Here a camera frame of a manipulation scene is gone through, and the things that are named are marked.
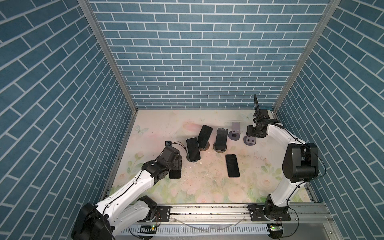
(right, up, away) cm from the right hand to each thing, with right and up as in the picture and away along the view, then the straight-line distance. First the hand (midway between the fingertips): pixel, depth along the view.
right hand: (250, 130), depth 96 cm
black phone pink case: (-13, -22, -7) cm, 27 cm away
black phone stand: (-37, -10, -9) cm, 40 cm away
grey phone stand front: (-1, -6, -1) cm, 6 cm away
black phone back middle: (-30, -3, -2) cm, 31 cm away
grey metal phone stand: (-8, -3, +9) cm, 13 cm away
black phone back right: (-19, -5, -3) cm, 20 cm away
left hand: (-47, -16, -13) cm, 52 cm away
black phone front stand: (-48, -25, -10) cm, 55 cm away
